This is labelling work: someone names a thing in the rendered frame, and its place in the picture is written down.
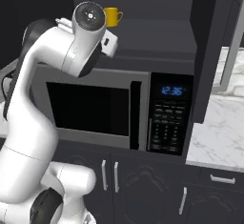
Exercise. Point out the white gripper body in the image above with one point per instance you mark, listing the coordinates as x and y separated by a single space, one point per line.
64 23

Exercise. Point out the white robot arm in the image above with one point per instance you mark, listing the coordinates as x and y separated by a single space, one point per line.
28 132

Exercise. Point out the yellow mug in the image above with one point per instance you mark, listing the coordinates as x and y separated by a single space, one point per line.
111 16

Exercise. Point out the dark base cabinet door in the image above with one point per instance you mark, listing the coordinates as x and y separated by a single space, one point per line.
213 205
85 161
143 189

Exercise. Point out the microwave oven door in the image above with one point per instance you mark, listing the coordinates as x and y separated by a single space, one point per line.
89 110

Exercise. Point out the grey black microwave oven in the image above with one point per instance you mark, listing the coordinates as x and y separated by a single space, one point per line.
168 123

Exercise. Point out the dark drawer front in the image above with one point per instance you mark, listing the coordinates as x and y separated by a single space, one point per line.
206 172

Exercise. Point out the dark wall cabinet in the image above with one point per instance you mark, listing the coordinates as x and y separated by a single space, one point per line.
152 30

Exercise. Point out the dark wall cabinet door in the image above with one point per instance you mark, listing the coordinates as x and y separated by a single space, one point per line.
206 43

